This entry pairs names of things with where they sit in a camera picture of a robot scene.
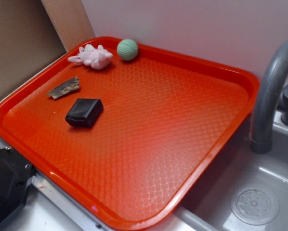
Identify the pink plush bunny toy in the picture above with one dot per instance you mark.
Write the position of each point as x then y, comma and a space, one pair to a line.
96, 58

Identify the brown wood bark piece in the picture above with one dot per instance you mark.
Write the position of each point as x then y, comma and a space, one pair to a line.
65, 88

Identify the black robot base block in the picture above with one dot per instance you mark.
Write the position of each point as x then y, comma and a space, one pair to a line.
15, 179

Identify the round sink drain strainer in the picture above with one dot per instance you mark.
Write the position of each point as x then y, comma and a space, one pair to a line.
254, 204

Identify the black rectangular block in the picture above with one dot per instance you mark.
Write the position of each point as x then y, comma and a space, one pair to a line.
84, 112

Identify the green dimpled ball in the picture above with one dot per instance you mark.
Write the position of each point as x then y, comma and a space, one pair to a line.
127, 49

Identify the grey curved faucet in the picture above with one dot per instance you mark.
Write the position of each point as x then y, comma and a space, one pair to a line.
269, 96

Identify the brown cardboard panel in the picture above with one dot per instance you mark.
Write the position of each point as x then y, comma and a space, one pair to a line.
34, 33

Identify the red plastic tray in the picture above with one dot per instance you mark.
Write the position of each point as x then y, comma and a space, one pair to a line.
166, 116

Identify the grey sink basin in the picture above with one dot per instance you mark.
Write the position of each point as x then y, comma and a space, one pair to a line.
207, 205

